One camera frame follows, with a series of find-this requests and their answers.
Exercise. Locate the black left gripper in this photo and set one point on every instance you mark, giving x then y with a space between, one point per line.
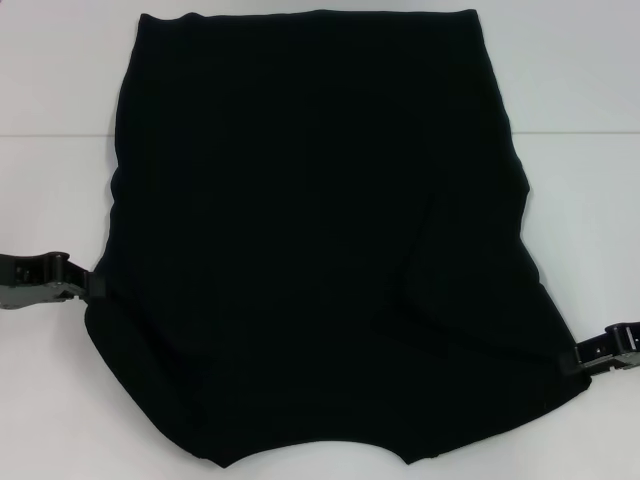
30 280

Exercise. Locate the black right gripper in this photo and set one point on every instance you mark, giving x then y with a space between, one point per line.
625 347

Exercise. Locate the black t-shirt with FREE print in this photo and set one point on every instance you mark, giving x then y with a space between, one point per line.
330 250

